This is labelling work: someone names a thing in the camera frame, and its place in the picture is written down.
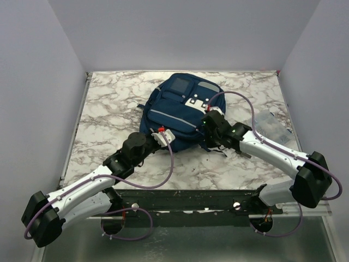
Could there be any clear plastic organizer box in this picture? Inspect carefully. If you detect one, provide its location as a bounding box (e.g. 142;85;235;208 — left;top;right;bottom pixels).
255;110;293;145

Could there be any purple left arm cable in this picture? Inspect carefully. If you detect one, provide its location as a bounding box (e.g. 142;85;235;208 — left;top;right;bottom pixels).
23;128;175;241

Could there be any navy blue student backpack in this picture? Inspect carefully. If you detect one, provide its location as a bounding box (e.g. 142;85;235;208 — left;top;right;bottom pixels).
138;73;226;153

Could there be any aluminium rail frame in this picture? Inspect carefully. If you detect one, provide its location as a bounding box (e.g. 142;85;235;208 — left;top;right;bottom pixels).
29;72;339;262

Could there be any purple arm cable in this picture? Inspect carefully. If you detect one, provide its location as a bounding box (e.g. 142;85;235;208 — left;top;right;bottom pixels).
207;91;343;237
23;128;175;241

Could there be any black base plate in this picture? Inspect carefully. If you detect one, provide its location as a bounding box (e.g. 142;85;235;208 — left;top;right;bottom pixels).
54;187;320;228

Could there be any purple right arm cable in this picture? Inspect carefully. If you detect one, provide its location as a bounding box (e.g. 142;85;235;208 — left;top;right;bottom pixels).
207;91;343;237

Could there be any steel clamp handle tool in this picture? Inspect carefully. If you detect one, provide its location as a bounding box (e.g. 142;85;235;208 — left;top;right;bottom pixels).
237;151;251;159

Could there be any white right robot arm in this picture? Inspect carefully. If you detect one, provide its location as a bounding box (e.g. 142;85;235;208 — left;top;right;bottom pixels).
201;110;332;214

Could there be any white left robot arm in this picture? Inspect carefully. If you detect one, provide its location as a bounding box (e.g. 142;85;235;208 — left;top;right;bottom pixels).
21;128;175;247

